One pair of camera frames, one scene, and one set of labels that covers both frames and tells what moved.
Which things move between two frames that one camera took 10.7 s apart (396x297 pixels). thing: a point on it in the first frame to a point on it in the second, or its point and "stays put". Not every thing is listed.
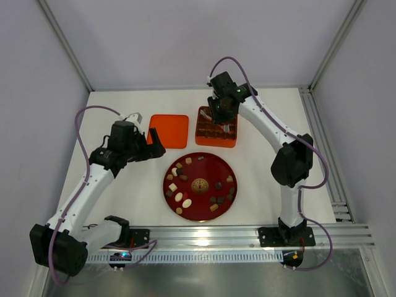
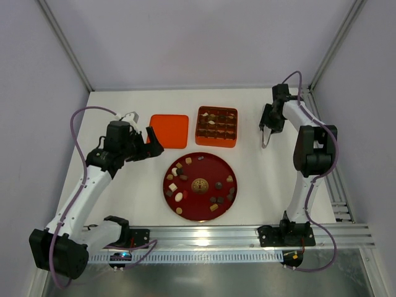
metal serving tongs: x=226 y=127 to x=266 y=127
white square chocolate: x=172 y=187 stays put
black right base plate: x=288 y=236 stays put
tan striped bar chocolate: x=213 y=207 stays put
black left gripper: x=144 y=150 stays put
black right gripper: x=216 y=112 to x=269 y=124
